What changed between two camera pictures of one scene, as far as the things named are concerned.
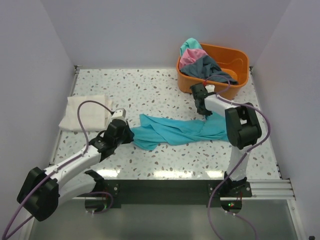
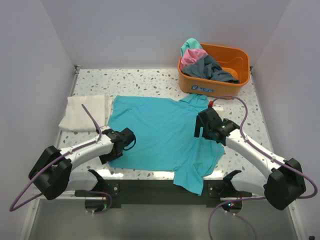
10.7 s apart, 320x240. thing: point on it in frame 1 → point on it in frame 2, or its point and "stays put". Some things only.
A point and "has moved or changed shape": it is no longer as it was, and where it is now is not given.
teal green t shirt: (191, 43) stays put
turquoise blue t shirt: (149, 131) has moved or changed shape
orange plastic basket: (234, 62) stays put
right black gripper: (204, 112) → (198, 125)
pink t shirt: (191, 55) stays put
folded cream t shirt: (93, 115) stays put
